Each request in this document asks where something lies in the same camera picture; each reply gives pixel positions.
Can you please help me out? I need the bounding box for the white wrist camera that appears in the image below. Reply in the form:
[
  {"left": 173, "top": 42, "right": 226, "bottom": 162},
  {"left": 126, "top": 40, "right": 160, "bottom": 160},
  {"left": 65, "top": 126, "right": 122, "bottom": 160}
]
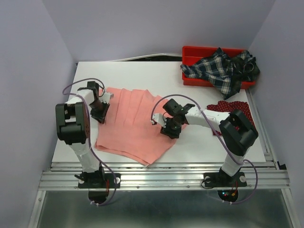
[
  {"left": 151, "top": 113, "right": 167, "bottom": 127},
  {"left": 99, "top": 92, "right": 114, "bottom": 104}
]

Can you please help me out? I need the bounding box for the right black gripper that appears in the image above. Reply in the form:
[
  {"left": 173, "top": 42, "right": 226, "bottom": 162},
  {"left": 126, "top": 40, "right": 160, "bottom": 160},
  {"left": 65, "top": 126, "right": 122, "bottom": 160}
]
[{"left": 160, "top": 117, "right": 181, "bottom": 140}]

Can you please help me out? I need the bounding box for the red plastic bin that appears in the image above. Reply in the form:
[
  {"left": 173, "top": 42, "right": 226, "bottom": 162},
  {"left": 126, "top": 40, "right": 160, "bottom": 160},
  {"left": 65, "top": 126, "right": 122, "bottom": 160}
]
[{"left": 180, "top": 46, "right": 260, "bottom": 94}]

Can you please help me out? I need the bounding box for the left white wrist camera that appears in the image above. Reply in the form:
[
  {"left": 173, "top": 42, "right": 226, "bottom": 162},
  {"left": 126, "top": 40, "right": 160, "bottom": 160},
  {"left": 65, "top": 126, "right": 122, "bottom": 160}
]
[{"left": 99, "top": 92, "right": 114, "bottom": 104}]

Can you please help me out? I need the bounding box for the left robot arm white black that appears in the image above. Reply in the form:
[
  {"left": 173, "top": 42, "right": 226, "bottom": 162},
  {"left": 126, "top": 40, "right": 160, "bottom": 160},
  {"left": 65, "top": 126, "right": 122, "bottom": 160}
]
[{"left": 55, "top": 78, "right": 114, "bottom": 187}]

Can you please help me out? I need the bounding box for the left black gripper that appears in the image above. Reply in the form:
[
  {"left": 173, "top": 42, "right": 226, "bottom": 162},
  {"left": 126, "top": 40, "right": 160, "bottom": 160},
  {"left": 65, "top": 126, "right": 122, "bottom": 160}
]
[{"left": 89, "top": 99, "right": 110, "bottom": 123}]

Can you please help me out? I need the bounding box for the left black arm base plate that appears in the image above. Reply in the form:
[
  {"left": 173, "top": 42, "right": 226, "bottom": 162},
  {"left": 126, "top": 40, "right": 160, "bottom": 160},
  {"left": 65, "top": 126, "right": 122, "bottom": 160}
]
[{"left": 74, "top": 171, "right": 121, "bottom": 206}]

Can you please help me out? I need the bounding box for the red polka dot skirt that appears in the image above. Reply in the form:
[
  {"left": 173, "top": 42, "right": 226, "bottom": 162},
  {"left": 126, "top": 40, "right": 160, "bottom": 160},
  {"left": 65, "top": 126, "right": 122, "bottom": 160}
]
[{"left": 207, "top": 101, "right": 256, "bottom": 127}]

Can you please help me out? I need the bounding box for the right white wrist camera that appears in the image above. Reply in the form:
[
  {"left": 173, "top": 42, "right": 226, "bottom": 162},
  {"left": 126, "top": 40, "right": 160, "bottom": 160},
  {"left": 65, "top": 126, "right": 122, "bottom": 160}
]
[{"left": 151, "top": 113, "right": 167, "bottom": 127}]

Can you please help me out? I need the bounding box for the aluminium frame rail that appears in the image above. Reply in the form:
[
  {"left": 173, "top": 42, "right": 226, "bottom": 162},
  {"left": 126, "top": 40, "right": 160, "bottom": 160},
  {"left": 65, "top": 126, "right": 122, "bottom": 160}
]
[{"left": 28, "top": 95, "right": 293, "bottom": 228}]

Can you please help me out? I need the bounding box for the plaid navy skirt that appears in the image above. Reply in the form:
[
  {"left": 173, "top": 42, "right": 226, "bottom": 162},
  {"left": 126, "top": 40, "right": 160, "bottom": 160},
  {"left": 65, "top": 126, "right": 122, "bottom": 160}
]
[{"left": 180, "top": 48, "right": 260, "bottom": 100}]

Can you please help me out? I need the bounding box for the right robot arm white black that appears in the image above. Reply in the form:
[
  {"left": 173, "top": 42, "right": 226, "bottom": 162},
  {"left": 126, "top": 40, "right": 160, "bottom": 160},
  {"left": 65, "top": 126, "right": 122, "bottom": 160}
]
[{"left": 152, "top": 99, "right": 258, "bottom": 185}]

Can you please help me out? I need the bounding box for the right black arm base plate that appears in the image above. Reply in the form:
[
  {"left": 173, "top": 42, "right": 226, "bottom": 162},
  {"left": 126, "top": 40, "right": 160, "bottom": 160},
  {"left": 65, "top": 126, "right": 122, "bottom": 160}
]
[{"left": 200, "top": 172, "right": 247, "bottom": 204}]

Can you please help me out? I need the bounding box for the pink pleated skirt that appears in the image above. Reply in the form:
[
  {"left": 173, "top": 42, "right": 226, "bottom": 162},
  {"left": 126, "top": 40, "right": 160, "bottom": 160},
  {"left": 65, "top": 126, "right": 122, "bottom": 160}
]
[{"left": 95, "top": 87, "right": 176, "bottom": 165}]

